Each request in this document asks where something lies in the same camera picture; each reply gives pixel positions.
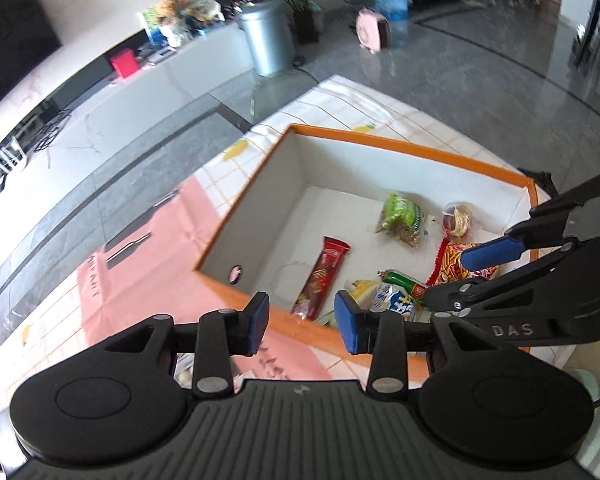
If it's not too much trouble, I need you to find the white television cabinet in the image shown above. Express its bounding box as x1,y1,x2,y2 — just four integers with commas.
0,22,261,281

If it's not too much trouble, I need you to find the orange cardboard box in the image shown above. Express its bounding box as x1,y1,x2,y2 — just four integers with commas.
194,122,551,396

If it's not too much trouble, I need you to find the pink space heater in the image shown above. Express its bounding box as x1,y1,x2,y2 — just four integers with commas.
356,7,393,53

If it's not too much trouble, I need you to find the black cable tangle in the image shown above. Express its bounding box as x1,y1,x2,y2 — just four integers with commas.
32,107,73,153

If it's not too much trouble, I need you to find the green sausage packet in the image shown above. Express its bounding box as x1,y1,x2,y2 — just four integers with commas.
380,269,428,306

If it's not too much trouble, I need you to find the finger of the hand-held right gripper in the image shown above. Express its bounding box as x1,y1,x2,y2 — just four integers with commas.
422,241,583,312
459,169,600,272

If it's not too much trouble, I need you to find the plush bear bouquet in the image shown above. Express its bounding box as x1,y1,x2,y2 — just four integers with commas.
152,0,201,48

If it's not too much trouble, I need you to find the white router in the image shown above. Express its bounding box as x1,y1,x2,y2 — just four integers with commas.
0,135,28,176

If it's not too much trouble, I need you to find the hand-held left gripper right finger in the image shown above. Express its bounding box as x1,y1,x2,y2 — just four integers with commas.
334,290,526,395

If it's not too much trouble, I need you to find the potted plant in black pot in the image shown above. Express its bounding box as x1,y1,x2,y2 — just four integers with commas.
237,0,326,46

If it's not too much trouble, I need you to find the dark red wafer bar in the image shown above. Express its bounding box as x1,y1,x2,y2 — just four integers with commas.
291,236,352,322

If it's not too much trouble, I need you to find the light green nut packet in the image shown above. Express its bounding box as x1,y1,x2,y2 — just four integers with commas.
375,192,427,250

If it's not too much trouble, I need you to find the black flat television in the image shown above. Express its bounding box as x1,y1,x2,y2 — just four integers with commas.
0,0,63,121

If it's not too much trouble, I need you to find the red box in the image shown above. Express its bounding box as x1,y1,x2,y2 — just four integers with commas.
110,49,141,80

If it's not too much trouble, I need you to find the yellow white chip bag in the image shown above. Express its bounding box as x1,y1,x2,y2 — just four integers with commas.
315,279,421,328

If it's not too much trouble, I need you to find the clear round cookie packet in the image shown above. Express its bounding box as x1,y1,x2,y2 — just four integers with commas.
440,202,476,238

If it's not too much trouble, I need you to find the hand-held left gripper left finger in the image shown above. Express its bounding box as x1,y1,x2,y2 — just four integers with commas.
92,291,271,396

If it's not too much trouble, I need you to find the pink table runner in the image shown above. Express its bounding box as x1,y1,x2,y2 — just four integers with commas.
77,180,341,381

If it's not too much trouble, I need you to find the red yellow snack stick bag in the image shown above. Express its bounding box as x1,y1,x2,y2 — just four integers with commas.
426,237,501,288

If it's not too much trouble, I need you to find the grey metal trash can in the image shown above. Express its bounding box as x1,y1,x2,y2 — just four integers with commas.
237,1,296,78

